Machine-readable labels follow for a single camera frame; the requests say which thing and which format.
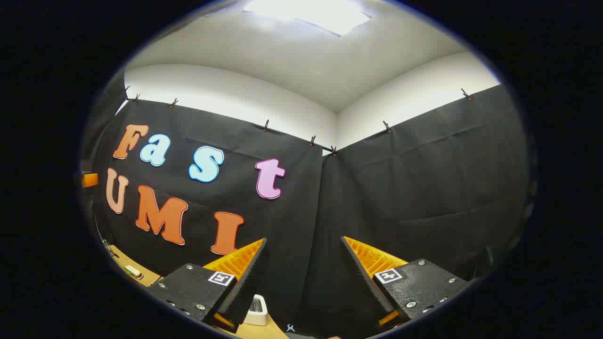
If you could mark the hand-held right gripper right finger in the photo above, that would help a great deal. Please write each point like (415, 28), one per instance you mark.
(370, 287)

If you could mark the white toaster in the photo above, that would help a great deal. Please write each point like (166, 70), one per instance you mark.
(256, 314)

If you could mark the black backdrop cloth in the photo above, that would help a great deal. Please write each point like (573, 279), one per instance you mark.
(400, 188)

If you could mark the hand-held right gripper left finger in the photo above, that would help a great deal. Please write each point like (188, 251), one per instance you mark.
(245, 287)

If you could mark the ceiling light panel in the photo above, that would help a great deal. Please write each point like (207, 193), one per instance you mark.
(306, 12)

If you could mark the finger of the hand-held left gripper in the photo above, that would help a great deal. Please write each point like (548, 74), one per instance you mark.
(89, 180)

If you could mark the row of black clips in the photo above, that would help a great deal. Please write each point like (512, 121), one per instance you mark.
(266, 125)

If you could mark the sandwich with lettuce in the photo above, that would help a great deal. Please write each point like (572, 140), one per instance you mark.
(133, 271)

